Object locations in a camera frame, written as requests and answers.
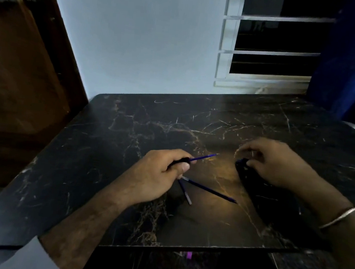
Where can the person's right hand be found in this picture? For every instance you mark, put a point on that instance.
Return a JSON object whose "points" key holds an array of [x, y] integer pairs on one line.
{"points": [[281, 165]]}

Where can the person's left hand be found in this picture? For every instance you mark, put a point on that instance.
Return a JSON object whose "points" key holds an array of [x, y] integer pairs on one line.
{"points": [[150, 174]]}

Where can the person's left thumb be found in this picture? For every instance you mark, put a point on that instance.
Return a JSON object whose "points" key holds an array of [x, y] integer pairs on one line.
{"points": [[185, 168]]}

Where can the person's right thumb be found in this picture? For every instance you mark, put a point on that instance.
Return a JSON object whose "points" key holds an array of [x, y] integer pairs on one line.
{"points": [[253, 162]]}

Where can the blue pen with black grip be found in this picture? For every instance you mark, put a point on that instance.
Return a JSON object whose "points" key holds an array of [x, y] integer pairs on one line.
{"points": [[202, 157]]}

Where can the black pouch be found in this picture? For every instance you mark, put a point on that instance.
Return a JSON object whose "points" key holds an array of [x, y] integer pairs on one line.
{"points": [[265, 200]]}

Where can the person's right forearm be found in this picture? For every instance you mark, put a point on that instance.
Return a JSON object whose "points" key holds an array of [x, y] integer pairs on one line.
{"points": [[342, 228]]}

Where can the person's left forearm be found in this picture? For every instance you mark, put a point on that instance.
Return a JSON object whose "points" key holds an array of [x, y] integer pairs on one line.
{"points": [[91, 222]]}

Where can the short blue pen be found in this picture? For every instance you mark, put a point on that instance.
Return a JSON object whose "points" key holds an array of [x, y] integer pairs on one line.
{"points": [[185, 192]]}

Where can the long blue pen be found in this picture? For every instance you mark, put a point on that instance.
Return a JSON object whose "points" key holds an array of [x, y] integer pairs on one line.
{"points": [[209, 190]]}

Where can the small purple object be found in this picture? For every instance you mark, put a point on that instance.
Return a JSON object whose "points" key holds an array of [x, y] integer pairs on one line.
{"points": [[188, 254]]}

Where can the brown wooden cupboard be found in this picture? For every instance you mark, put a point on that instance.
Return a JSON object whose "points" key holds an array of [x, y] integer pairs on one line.
{"points": [[20, 83]]}

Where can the white window frame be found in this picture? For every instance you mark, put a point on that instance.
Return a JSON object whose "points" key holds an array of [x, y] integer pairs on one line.
{"points": [[227, 49]]}

